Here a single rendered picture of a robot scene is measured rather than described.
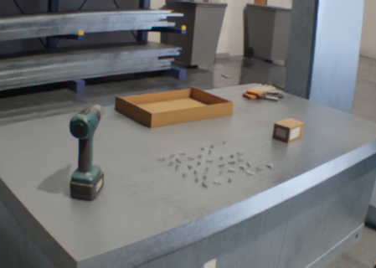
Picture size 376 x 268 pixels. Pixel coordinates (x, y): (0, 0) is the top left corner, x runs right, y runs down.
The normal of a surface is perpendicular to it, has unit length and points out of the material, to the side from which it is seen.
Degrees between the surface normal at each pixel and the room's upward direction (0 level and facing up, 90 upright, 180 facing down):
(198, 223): 68
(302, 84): 90
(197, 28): 96
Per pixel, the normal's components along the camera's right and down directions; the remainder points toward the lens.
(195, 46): 0.62, 0.40
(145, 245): 0.66, -0.09
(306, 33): -0.77, 0.16
